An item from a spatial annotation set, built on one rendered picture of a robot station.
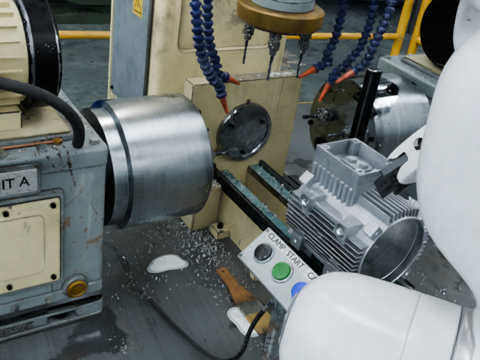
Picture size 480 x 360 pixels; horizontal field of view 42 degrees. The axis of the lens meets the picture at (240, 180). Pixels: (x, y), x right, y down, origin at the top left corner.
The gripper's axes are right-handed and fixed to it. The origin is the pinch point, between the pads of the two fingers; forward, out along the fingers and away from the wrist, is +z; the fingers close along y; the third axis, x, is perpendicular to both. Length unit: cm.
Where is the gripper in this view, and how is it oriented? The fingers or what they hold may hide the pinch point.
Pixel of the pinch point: (392, 183)
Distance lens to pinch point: 102.4
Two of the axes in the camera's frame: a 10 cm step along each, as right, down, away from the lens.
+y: 8.4, -1.6, 5.2
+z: -3.8, 5.0, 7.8
